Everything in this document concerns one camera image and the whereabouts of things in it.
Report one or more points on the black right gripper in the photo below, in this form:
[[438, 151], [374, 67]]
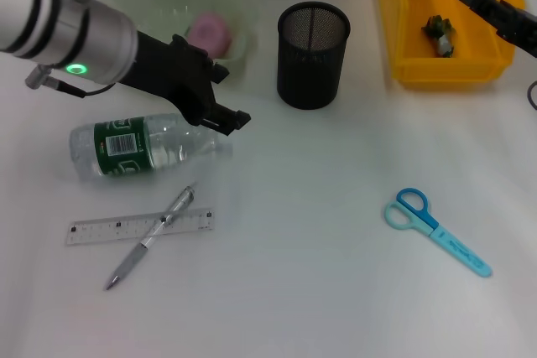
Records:
[[520, 27]]

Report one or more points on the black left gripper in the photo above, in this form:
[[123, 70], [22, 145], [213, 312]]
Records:
[[176, 77]]

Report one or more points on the pink toy peach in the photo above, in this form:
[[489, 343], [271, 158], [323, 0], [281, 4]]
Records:
[[210, 33]]

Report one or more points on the clear water bottle green label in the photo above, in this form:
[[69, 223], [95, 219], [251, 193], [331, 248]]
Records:
[[121, 144]]

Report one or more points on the blue scissors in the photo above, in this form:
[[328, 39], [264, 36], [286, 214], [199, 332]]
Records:
[[457, 249]]

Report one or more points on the black mesh pen holder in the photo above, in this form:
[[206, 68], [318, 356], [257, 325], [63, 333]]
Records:
[[308, 81]]

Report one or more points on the silver ballpoint pen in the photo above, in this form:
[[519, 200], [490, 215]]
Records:
[[138, 249]]

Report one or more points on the clear plastic ruler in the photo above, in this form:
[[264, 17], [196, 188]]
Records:
[[96, 228]]

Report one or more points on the yellow plastic bin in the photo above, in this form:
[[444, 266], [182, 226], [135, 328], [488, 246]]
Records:
[[453, 73]]

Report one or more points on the green translucent plastic bowl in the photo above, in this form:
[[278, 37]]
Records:
[[168, 6]]

